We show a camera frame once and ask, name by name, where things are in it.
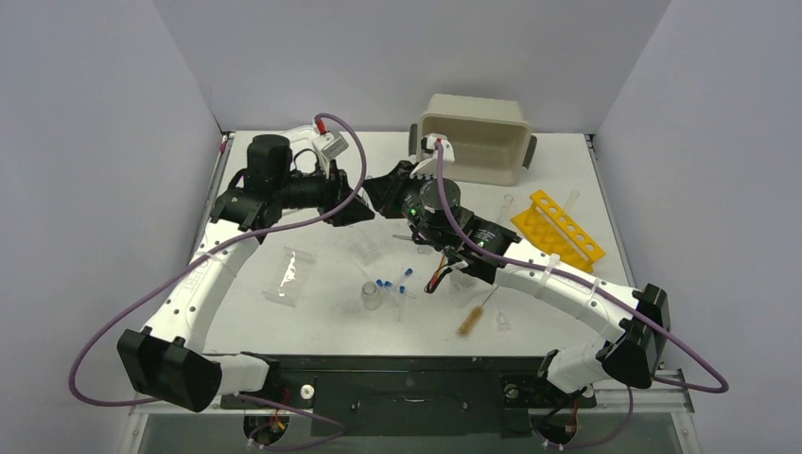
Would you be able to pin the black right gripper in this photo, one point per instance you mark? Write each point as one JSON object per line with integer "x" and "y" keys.
{"x": 398, "y": 190}

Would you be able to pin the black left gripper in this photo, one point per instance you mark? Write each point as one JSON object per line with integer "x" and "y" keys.
{"x": 336, "y": 192}

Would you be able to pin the yellow test tube rack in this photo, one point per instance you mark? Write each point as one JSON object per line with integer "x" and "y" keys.
{"x": 549, "y": 228}

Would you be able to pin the large clear test tube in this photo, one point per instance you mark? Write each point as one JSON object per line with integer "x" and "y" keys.
{"x": 571, "y": 200}

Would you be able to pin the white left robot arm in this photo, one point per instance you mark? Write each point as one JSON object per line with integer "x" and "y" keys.
{"x": 165, "y": 359}

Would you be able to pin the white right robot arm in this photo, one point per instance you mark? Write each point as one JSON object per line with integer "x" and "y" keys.
{"x": 631, "y": 323}

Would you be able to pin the small clear beaker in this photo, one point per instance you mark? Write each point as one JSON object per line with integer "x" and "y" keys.
{"x": 363, "y": 248}

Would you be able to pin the blue capped vial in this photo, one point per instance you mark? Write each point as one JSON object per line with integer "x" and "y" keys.
{"x": 387, "y": 285}
{"x": 401, "y": 280}
{"x": 387, "y": 298}
{"x": 401, "y": 298}

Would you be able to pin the small glass jar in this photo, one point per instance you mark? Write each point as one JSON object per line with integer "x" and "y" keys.
{"x": 372, "y": 295}

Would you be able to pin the white plastic tub lid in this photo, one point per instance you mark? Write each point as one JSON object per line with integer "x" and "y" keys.
{"x": 300, "y": 142}

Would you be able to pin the rainbow plastic spoon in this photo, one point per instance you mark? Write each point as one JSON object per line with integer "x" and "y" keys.
{"x": 435, "y": 279}

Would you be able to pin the beige plastic tub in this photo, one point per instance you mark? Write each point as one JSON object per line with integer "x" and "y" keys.
{"x": 490, "y": 138}

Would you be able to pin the graduated cylinder blue base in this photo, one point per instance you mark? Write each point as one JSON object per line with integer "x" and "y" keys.
{"x": 503, "y": 214}

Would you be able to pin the test tube brush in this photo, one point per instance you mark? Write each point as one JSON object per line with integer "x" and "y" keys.
{"x": 471, "y": 320}

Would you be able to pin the clear glass funnel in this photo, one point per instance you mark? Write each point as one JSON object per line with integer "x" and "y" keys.
{"x": 502, "y": 323}

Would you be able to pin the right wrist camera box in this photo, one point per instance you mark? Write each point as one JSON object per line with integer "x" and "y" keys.
{"x": 437, "y": 153}

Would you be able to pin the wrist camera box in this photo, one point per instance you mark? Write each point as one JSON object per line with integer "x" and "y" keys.
{"x": 437, "y": 153}
{"x": 327, "y": 144}

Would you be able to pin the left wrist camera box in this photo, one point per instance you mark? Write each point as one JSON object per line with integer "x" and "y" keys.
{"x": 327, "y": 144}

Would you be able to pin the black base frame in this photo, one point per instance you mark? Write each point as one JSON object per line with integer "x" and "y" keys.
{"x": 409, "y": 396}

